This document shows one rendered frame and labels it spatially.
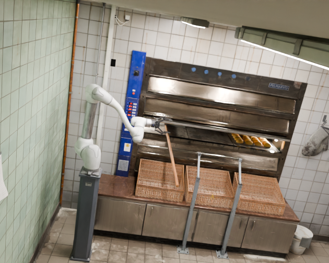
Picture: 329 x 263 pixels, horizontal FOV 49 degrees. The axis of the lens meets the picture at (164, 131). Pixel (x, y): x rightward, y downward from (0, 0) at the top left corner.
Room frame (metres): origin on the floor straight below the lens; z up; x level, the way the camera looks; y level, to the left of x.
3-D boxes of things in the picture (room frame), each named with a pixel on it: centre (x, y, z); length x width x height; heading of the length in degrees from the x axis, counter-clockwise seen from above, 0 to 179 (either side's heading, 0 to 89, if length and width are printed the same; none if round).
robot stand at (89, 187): (3.25, 0.65, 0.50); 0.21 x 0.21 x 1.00; 5
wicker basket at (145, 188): (3.94, -0.05, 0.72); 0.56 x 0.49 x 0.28; 94
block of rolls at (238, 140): (4.74, -1.15, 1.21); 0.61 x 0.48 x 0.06; 5
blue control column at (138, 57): (5.09, 0.51, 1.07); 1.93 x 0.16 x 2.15; 5
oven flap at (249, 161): (4.26, -0.61, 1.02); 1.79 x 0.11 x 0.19; 95
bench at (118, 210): (3.96, -0.52, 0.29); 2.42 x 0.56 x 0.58; 95
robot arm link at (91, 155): (3.26, 0.66, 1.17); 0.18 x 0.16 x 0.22; 40
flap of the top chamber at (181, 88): (4.26, -0.61, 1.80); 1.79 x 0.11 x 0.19; 95
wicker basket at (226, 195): (3.99, -0.64, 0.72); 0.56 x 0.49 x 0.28; 95
